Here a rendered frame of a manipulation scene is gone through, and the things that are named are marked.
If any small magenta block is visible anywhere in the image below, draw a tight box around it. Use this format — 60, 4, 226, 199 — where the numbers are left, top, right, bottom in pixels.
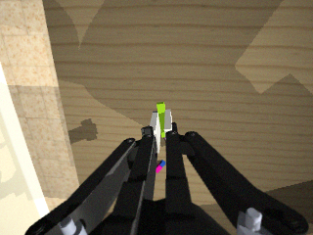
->
156, 164, 162, 172

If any lime green rod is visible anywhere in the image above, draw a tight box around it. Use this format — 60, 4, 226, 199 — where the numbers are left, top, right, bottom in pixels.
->
156, 102, 165, 137

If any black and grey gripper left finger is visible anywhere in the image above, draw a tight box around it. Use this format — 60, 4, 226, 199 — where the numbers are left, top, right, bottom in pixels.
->
24, 111, 160, 235

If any small blue block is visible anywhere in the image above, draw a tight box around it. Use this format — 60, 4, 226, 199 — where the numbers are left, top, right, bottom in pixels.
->
159, 160, 165, 167

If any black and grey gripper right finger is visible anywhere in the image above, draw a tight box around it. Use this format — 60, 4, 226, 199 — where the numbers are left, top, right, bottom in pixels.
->
164, 109, 309, 235

